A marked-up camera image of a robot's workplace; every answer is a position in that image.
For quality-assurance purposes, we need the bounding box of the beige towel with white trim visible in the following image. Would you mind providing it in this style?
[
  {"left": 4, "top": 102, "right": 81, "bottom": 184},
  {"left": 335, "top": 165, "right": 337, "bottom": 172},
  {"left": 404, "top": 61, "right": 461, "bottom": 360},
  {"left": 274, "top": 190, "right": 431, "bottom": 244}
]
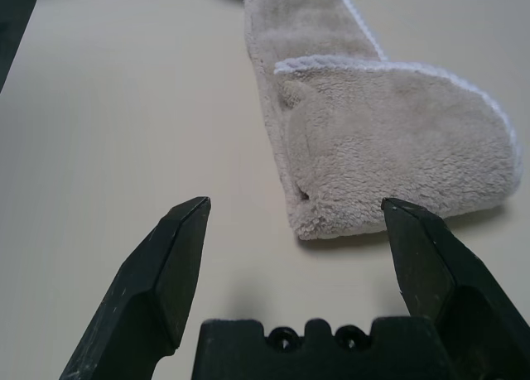
[{"left": 239, "top": 0, "right": 523, "bottom": 243}]

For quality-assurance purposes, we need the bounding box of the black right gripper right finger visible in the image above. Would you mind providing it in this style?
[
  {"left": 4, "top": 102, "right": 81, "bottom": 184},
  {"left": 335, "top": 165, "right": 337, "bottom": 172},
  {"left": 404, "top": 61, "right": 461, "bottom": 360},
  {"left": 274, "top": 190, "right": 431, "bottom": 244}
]
[{"left": 380, "top": 196, "right": 530, "bottom": 380}]

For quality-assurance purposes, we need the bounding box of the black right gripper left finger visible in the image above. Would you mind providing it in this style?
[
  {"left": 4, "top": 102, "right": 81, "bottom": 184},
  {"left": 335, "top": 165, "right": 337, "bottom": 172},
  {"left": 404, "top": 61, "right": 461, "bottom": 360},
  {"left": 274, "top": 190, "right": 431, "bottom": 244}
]
[{"left": 57, "top": 195, "right": 212, "bottom": 380}]

